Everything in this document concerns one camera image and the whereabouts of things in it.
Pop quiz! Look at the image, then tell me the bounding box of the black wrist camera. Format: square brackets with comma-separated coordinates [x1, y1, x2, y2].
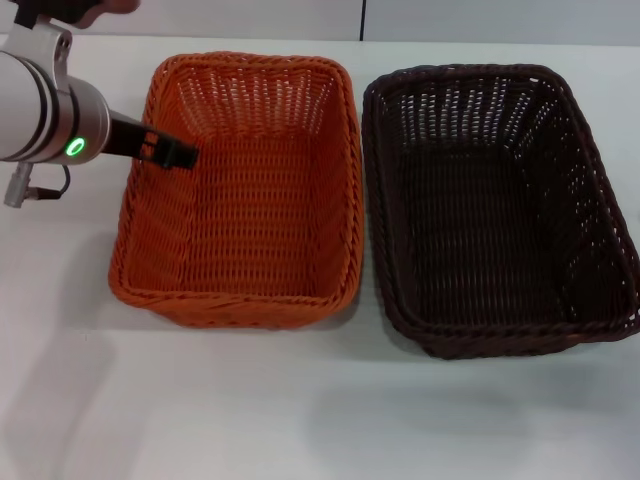
[13, 0, 101, 24]

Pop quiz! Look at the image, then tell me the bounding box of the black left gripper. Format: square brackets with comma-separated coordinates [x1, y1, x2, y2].
[102, 110, 199, 171]

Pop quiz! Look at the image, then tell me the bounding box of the dark brown woven plastic basket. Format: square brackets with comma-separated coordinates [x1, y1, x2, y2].
[360, 62, 640, 361]

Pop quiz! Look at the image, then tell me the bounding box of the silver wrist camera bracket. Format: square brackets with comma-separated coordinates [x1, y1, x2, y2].
[3, 18, 74, 96]

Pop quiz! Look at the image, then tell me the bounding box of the orange woven plastic basket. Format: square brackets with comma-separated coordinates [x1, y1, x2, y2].
[108, 49, 365, 330]

